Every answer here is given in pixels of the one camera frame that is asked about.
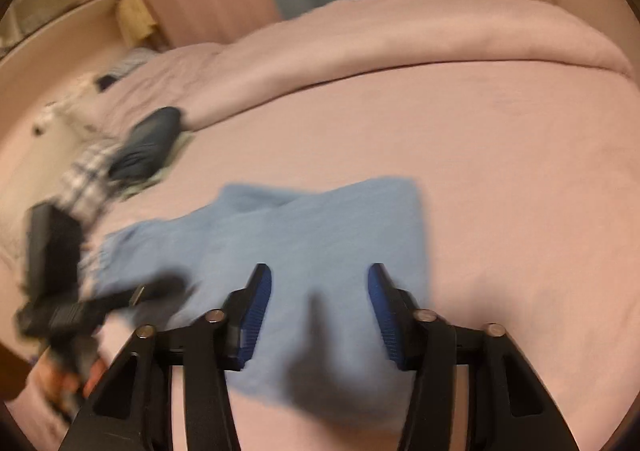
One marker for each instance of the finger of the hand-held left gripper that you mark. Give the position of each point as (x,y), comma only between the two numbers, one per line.
(150,291)

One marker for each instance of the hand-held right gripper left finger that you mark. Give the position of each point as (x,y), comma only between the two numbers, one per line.
(256,311)

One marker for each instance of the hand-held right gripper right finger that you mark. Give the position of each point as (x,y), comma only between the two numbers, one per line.
(385,316)

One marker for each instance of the light blue pants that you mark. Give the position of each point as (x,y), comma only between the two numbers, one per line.
(325,231)

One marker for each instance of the person's left hand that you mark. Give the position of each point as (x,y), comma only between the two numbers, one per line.
(92,381)

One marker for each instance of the plaid pillow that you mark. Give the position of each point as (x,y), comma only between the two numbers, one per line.
(87,176)

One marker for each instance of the pale green folded cloth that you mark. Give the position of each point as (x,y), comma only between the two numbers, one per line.
(172,158)

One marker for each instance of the dark grey folded garment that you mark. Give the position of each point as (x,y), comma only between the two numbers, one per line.
(145,141)

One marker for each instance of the white plush toy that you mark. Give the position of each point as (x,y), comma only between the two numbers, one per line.
(60,108)

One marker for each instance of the small dark object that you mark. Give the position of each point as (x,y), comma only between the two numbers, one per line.
(105,81)

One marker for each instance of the pink pillow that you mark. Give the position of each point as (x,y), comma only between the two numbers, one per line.
(160,76)

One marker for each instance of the blue checked cloth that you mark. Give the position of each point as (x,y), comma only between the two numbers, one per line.
(135,62)

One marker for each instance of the yellow fringed cloth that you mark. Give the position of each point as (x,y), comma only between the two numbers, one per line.
(137,18)

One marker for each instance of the pink duvet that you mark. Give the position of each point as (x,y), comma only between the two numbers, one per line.
(425,31)

